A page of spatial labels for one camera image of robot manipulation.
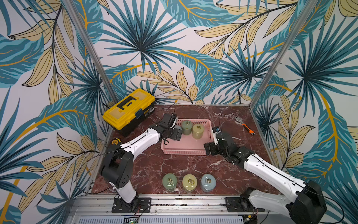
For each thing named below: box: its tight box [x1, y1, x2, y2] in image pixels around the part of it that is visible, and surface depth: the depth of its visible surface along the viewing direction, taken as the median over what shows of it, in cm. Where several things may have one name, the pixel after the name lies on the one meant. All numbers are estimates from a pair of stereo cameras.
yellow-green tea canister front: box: [182, 173, 198, 193], surface depth 75 cm
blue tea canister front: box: [200, 173, 217, 193], surface depth 76 cm
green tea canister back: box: [181, 119, 193, 136], surface depth 99 cm
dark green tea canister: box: [162, 173, 178, 192], surface depth 75 cm
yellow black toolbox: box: [102, 88, 156, 138], surface depth 96 cm
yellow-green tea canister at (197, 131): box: [192, 123, 205, 140], surface depth 97 cm
